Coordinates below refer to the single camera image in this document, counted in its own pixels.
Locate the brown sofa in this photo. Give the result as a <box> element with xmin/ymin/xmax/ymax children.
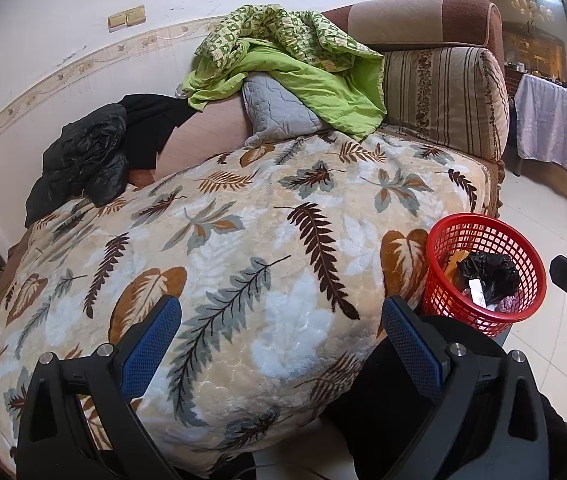
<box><xmin>128</xmin><ymin>0</ymin><xmax>510</xmax><ymax>221</ymax></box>

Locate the black cloth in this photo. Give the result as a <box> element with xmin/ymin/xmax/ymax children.
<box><xmin>118</xmin><ymin>93</ymin><xmax>196</xmax><ymax>170</ymax></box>

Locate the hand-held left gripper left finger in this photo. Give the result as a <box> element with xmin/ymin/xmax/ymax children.
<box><xmin>16</xmin><ymin>294</ymin><xmax>183</xmax><ymax>480</ymax></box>

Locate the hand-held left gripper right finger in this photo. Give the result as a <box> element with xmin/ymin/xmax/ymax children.
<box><xmin>381</xmin><ymin>296</ymin><xmax>550</xmax><ymax>480</ymax></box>

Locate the table with lilac tablecloth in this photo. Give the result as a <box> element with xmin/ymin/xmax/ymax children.
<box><xmin>513</xmin><ymin>74</ymin><xmax>567</xmax><ymax>186</ymax></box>

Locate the grey quilted pillow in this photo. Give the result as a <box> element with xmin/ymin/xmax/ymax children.
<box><xmin>242</xmin><ymin>72</ymin><xmax>334</xmax><ymax>150</ymax></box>

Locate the green patterned quilt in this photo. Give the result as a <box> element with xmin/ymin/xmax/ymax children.
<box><xmin>183</xmin><ymin>4</ymin><xmax>388</xmax><ymax>142</ymax></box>

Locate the red plastic mesh basket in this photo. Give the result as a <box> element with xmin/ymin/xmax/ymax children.
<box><xmin>422</xmin><ymin>213</ymin><xmax>548</xmax><ymax>338</ymax></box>

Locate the green framed glass partition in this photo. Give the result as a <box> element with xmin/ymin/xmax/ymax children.
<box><xmin>448</xmin><ymin>0</ymin><xmax>567</xmax><ymax>96</ymax></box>

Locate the leaf printed blanket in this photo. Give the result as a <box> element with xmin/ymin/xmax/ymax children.
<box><xmin>0</xmin><ymin>130</ymin><xmax>487</xmax><ymax>478</ymax></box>

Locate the striped sofa cushion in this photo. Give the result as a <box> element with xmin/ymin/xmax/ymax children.
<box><xmin>381</xmin><ymin>46</ymin><xmax>510</xmax><ymax>162</ymax></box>

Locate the black plastic bag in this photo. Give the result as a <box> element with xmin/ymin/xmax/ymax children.
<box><xmin>457</xmin><ymin>251</ymin><xmax>521</xmax><ymax>308</ymax></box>

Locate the black puffer jacket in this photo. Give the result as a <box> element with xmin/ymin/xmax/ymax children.
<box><xmin>24</xmin><ymin>103</ymin><xmax>130</xmax><ymax>228</ymax></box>

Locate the orange box with barcode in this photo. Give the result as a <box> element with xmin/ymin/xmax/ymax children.
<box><xmin>444</xmin><ymin>247</ymin><xmax>470</xmax><ymax>281</ymax></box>

